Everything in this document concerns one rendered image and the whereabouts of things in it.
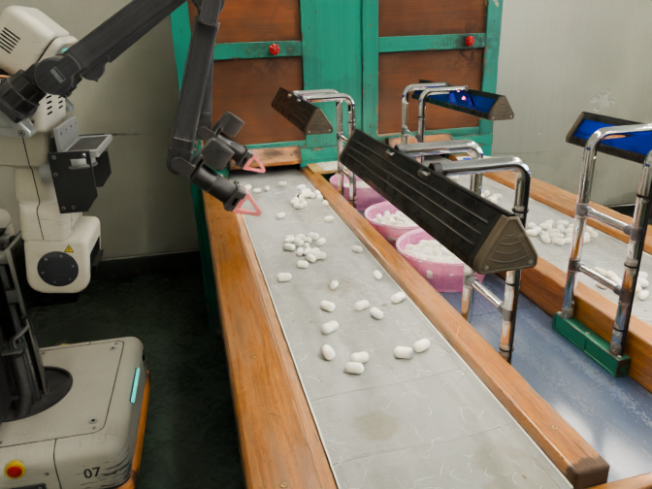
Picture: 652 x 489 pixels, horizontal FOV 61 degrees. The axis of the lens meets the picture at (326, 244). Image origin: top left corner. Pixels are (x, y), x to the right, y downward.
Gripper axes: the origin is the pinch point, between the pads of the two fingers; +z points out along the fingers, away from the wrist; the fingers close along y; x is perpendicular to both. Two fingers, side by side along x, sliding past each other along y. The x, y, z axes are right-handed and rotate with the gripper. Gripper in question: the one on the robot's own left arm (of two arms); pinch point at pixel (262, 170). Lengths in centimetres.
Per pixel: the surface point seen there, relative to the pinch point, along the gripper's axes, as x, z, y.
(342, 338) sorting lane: 7, 9, -97
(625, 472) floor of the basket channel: -9, 39, -136
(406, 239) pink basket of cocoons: -13, 31, -53
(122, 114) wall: 33, -47, 125
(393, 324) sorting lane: 0, 18, -95
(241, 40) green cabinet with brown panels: -32, -26, 40
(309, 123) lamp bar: -22.4, -6.7, -39.1
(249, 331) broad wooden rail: 17, -6, -93
